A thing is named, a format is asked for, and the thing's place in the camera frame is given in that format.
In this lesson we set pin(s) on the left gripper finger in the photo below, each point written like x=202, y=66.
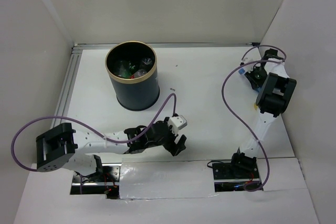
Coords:
x=179, y=146
x=169, y=144

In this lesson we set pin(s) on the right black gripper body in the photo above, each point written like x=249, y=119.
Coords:
x=257, y=76

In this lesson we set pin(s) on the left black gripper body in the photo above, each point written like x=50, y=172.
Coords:
x=153, y=144

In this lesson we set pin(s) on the red-label clear water bottle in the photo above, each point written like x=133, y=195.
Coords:
x=139, y=73

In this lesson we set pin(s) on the green plastic bottle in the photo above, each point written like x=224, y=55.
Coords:
x=124, y=69

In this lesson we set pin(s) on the large clear crushed bottle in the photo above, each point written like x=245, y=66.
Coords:
x=147, y=62

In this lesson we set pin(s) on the blue-label clear bottle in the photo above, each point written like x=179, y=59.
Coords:
x=242, y=71

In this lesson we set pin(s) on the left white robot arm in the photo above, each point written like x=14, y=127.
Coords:
x=64, y=147

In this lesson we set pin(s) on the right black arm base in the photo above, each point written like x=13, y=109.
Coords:
x=230, y=178

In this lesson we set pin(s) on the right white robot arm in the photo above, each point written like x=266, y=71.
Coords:
x=275, y=88

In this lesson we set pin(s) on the dark cylindrical bin gold rim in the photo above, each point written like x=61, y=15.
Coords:
x=134, y=94

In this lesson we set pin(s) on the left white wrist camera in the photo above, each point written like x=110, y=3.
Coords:
x=178, y=123

